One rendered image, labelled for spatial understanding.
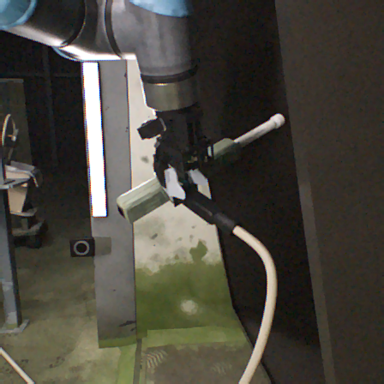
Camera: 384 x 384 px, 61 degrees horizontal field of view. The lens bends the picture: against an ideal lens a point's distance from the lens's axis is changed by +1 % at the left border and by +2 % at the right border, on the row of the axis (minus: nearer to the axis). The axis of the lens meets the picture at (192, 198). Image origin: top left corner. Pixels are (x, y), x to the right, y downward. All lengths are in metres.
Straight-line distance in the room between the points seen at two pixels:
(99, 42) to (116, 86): 0.90
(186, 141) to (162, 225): 0.96
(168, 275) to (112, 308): 0.30
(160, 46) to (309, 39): 0.22
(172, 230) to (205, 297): 0.37
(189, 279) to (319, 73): 1.32
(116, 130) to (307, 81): 1.15
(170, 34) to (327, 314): 0.39
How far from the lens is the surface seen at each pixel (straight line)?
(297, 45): 0.32
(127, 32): 0.49
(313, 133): 0.32
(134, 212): 0.62
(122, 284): 1.56
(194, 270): 1.54
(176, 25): 0.48
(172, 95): 0.50
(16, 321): 2.01
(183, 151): 0.54
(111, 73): 1.43
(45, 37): 0.49
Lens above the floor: 1.00
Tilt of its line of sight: 11 degrees down
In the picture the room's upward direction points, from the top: straight up
